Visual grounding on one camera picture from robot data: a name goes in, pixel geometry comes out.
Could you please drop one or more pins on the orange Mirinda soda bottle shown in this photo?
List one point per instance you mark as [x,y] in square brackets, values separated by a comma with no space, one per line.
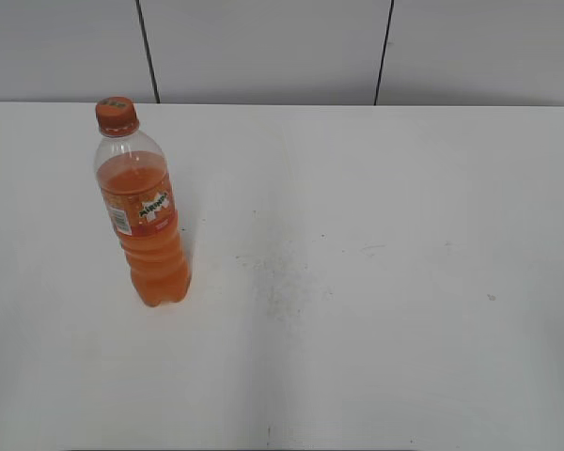
[133,177]

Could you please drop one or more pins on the orange bottle cap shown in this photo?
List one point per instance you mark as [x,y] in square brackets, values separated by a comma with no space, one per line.
[116,117]

